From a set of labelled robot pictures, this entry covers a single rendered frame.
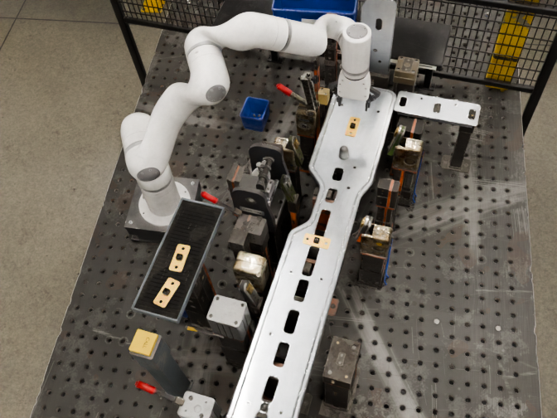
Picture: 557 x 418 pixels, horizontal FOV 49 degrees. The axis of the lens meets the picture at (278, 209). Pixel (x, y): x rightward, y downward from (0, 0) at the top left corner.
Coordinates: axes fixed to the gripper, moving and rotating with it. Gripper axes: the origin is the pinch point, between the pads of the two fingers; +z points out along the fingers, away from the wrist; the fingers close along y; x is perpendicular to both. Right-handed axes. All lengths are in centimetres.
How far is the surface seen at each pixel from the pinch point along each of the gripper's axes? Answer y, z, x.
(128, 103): -147, 112, 64
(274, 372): 0, 12, -90
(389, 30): 5.6, -9.1, 26.5
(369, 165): 9.2, 12.2, -14.5
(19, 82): -220, 112, 63
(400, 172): 19.4, 22.2, -7.9
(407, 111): 16.9, 12.2, 11.3
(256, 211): -19.4, 3.6, -45.6
